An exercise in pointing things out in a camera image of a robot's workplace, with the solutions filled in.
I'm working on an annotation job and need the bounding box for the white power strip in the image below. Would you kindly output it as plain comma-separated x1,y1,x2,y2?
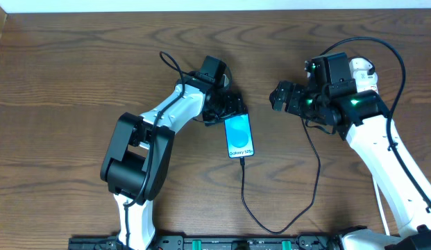
359,73,378,93

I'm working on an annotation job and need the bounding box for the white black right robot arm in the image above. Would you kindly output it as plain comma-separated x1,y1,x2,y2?
269,53,431,249

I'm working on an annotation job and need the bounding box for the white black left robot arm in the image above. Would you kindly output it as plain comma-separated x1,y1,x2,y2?
100,52,247,249

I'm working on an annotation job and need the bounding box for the white power strip cord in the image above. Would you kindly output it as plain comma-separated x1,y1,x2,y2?
372,175,393,244

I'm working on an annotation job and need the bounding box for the black USB charging cable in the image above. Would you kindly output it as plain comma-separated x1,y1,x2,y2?
239,55,376,235

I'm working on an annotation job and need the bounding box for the blue Galaxy smartphone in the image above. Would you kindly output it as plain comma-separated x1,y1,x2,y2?
224,114,255,158

